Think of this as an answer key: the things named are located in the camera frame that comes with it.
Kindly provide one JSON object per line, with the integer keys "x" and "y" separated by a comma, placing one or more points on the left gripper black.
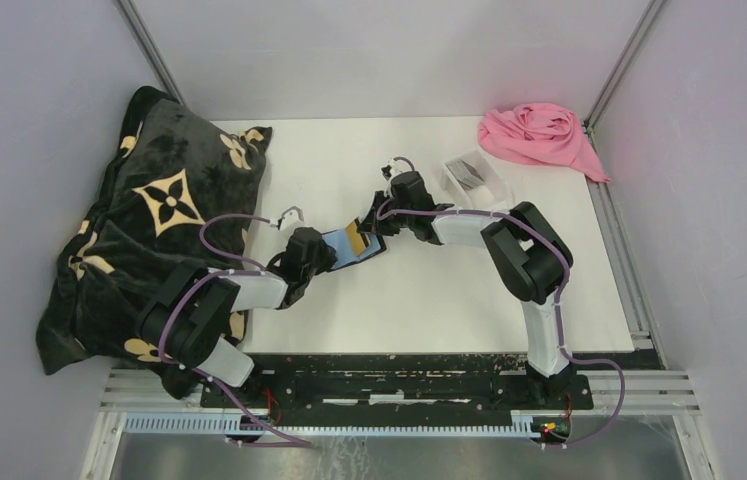
{"x": 328, "y": 258}

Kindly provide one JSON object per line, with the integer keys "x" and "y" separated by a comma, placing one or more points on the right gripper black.
{"x": 374, "y": 222}

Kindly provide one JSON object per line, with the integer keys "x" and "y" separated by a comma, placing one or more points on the black leather card holder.
{"x": 338, "y": 241}

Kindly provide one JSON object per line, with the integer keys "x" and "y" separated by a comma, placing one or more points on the gold credit card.
{"x": 359, "y": 241}

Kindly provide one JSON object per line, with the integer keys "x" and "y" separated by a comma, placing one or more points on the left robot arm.
{"x": 189, "y": 312}

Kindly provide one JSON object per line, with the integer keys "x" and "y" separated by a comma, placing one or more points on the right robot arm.
{"x": 533, "y": 262}

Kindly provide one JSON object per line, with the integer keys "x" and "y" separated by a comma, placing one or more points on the stack of cards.
{"x": 465, "y": 174}

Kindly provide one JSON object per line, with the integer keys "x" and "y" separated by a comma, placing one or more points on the white plastic bin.
{"x": 495, "y": 195}

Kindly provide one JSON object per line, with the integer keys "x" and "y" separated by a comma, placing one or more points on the black floral pillow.
{"x": 178, "y": 189}

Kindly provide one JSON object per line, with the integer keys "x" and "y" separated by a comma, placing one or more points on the pink crumpled cloth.
{"x": 540, "y": 134}

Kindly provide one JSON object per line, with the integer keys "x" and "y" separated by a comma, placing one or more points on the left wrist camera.
{"x": 289, "y": 220}

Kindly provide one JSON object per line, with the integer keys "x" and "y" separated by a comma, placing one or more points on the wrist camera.
{"x": 394, "y": 168}
{"x": 289, "y": 220}

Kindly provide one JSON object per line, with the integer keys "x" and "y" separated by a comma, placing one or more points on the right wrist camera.
{"x": 394, "y": 168}

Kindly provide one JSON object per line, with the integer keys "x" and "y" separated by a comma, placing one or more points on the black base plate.
{"x": 397, "y": 390}

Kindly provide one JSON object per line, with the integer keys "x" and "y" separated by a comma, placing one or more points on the aluminium frame rail right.
{"x": 624, "y": 62}

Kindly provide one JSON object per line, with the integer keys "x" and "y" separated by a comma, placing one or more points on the aluminium frame rail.
{"x": 141, "y": 34}
{"x": 624, "y": 62}

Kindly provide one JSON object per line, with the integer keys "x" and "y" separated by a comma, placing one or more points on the aluminium frame rail left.
{"x": 141, "y": 34}

